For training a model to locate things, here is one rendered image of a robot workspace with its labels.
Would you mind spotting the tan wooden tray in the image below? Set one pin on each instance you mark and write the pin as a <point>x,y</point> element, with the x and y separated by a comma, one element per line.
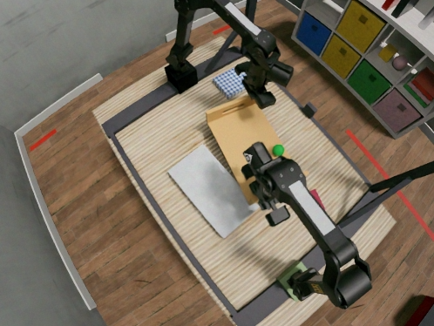
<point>235,126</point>

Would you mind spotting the green ball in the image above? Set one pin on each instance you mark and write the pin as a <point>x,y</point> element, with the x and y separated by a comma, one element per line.
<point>278,150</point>

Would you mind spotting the blue and white checkered box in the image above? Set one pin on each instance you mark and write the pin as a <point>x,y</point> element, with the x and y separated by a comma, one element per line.
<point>229,83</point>

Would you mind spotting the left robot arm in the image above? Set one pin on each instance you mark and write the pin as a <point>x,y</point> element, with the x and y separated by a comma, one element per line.
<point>286,182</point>

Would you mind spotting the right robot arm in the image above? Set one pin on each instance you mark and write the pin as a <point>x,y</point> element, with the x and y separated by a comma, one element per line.
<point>258,42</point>

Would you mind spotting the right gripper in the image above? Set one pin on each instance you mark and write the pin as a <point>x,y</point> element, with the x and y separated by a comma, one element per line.
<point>257,91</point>

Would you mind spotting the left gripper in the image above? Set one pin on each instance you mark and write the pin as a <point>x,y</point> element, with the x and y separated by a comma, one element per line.
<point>279,215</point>

